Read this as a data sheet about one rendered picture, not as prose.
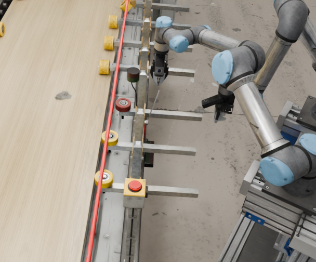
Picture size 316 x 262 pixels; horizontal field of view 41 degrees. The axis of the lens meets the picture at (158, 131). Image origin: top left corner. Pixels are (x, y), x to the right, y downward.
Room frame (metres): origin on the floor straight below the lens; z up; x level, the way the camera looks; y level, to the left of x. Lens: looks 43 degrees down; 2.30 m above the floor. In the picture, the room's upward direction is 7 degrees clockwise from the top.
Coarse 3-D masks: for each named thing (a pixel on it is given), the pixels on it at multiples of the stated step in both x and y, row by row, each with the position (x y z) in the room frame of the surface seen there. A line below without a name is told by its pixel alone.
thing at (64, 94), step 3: (63, 90) 1.70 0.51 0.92; (66, 90) 1.70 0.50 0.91; (60, 93) 1.67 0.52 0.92; (63, 93) 1.69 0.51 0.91; (66, 93) 1.69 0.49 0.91; (57, 96) 1.65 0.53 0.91; (60, 96) 1.66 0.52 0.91; (63, 96) 1.66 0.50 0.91; (66, 96) 1.66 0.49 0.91; (69, 96) 1.67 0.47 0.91; (57, 99) 1.64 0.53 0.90; (60, 99) 1.64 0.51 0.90
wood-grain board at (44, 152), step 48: (48, 0) 2.67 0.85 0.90; (96, 0) 2.75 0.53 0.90; (0, 48) 2.03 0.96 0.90; (48, 48) 2.09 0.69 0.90; (96, 48) 2.14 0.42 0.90; (0, 96) 1.61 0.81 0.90; (48, 96) 1.66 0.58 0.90; (96, 96) 1.70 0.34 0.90; (0, 144) 1.29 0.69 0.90; (48, 144) 1.32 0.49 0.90; (96, 144) 1.36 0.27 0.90; (0, 192) 1.03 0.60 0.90; (48, 192) 1.05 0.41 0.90; (0, 240) 0.81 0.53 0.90; (48, 240) 0.84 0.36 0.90
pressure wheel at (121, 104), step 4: (116, 100) 1.68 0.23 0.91; (120, 100) 1.68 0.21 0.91; (124, 100) 1.69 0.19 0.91; (128, 100) 1.69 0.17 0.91; (116, 104) 1.65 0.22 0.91; (120, 104) 1.65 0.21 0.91; (124, 104) 1.66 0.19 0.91; (128, 104) 1.66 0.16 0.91; (116, 108) 1.64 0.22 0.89; (120, 108) 1.63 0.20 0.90; (124, 108) 1.63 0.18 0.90; (128, 108) 1.64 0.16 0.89
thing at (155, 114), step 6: (132, 108) 1.69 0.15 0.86; (120, 114) 1.65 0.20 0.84; (126, 114) 1.65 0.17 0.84; (132, 114) 1.66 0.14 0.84; (156, 114) 1.67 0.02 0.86; (162, 114) 1.67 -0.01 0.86; (168, 114) 1.67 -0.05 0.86; (174, 114) 1.68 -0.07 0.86; (180, 114) 1.68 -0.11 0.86; (186, 114) 1.69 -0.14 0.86; (192, 114) 1.69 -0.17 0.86; (198, 114) 1.70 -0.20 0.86; (192, 120) 1.68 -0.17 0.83; (198, 120) 1.68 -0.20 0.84
